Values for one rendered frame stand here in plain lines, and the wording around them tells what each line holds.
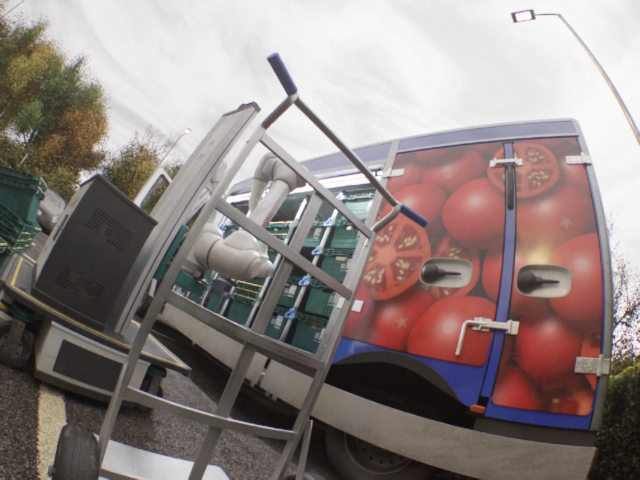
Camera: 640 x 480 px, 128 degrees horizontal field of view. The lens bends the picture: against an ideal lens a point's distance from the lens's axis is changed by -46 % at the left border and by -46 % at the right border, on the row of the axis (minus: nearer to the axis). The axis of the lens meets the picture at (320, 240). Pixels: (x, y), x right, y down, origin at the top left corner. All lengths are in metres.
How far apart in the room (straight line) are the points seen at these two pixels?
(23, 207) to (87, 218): 1.27
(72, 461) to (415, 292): 1.53
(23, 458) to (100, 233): 0.82
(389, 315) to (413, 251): 0.40
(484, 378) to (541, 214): 0.90
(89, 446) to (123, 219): 0.85
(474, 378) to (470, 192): 1.07
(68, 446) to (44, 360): 0.62
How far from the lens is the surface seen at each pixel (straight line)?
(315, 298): 2.11
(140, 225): 1.24
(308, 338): 2.03
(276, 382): 1.88
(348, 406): 1.56
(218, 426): 0.80
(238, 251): 1.25
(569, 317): 1.45
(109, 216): 1.20
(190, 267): 1.33
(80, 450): 0.63
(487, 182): 1.87
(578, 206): 1.76
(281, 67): 0.80
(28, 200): 2.38
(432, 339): 1.45
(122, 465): 1.07
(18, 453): 0.94
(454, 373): 1.40
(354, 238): 2.19
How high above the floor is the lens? 0.61
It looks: 23 degrees up
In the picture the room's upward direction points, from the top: 23 degrees clockwise
